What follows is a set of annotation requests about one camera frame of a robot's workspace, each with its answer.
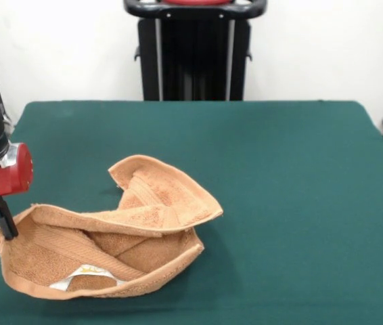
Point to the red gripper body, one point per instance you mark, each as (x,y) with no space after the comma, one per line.
(5,179)

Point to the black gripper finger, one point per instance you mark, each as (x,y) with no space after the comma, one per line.
(7,225)

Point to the tan terry towel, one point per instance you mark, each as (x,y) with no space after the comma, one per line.
(144,216)

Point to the dark green table cloth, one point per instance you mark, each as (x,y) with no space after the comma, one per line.
(313,203)

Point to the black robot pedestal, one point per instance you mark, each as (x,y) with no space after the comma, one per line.
(195,61)

